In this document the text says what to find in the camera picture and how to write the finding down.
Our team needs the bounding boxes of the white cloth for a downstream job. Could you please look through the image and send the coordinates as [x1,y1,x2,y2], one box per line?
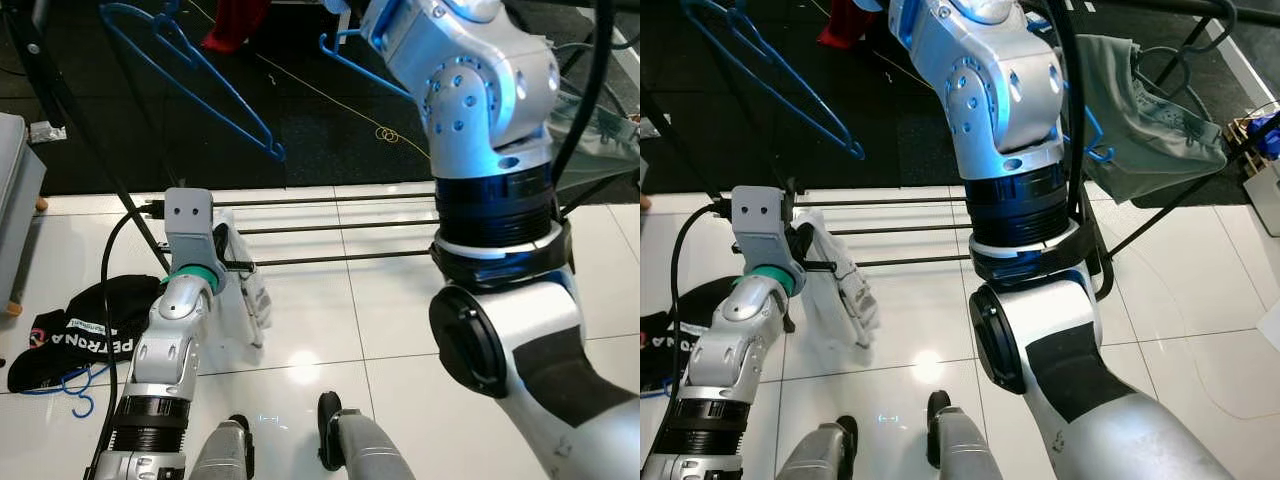
[212,210,274,350]
[790,208,882,350]

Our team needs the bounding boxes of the dark grey clothes hanger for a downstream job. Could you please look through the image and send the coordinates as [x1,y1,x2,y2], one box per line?
[1135,45,1217,122]

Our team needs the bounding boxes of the grey upholstered ottoman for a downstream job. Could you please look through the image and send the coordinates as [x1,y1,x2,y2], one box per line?
[0,112,47,317]

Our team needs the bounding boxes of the red garment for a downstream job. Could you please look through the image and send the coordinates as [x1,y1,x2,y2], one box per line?
[818,0,882,50]
[203,0,272,54]

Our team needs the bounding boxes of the black metal clothes rack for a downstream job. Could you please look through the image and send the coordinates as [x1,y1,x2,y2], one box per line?
[0,0,641,273]
[640,0,1280,301]

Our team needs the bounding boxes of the wooden pallet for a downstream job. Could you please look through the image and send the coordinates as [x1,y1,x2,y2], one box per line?
[1224,100,1280,177]

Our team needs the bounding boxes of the blue plastic bag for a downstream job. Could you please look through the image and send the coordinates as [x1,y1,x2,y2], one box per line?
[1250,114,1280,162]

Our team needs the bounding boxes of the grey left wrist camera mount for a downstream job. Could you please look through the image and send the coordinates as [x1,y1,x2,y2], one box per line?
[163,187,217,277]
[732,186,792,273]

